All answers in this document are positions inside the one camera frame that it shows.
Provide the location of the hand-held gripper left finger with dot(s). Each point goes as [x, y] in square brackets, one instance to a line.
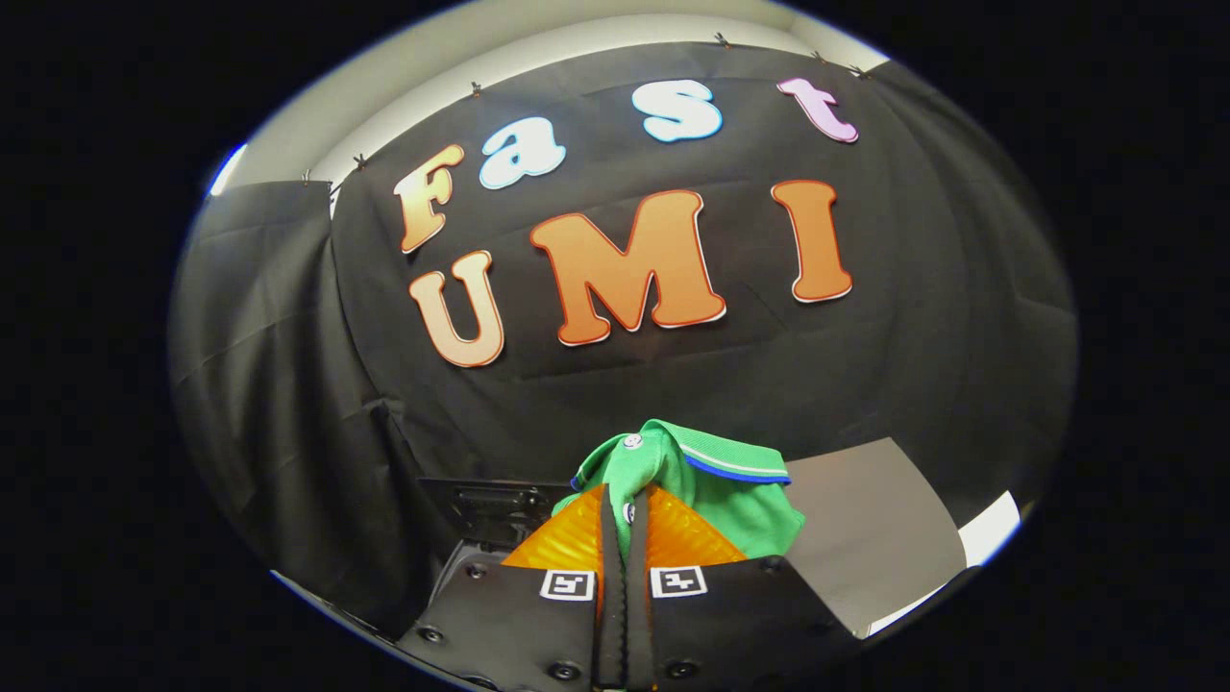
[612, 615]

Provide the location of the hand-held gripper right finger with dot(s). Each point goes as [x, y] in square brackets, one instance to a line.
[637, 615]

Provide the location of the green polo shirt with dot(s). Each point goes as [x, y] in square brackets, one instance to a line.
[730, 509]

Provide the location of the black backdrop cloth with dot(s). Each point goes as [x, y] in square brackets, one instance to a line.
[625, 384]

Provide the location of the row of small cloth clips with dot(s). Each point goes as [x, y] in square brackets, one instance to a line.
[360, 160]

